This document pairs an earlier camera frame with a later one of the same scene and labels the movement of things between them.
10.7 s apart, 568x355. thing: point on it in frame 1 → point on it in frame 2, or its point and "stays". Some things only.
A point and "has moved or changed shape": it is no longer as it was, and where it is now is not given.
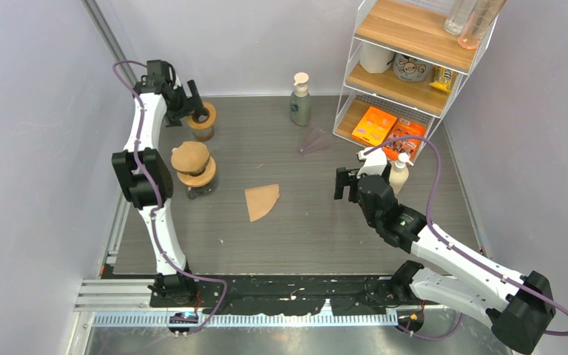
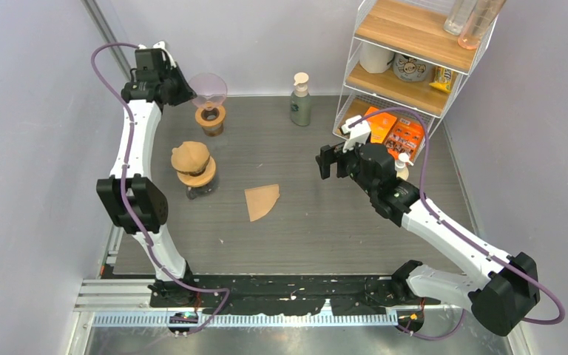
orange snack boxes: x=404 y=128 stays
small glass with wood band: x=203 y=135 → x=211 y=129
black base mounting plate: x=271 y=295 stays
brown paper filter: x=260 y=200 stays
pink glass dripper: x=316 y=140 → x=209 y=89
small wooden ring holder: x=206 y=124 has moved or changed shape
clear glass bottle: x=458 y=15 stays
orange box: x=374 y=126 stays
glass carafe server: x=192 y=192 stays
